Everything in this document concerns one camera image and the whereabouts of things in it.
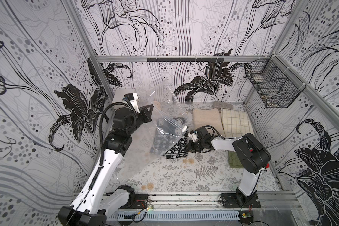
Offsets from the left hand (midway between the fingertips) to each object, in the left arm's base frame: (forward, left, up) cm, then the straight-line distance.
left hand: (155, 109), depth 67 cm
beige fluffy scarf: (+21, -35, -31) cm, 51 cm away
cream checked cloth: (+15, -54, -30) cm, 63 cm away
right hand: (-3, -17, -36) cm, 40 cm away
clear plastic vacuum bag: (+42, -1, -32) cm, 53 cm away
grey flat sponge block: (+36, -47, -32) cm, 67 cm away
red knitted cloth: (-15, -65, -29) cm, 73 cm away
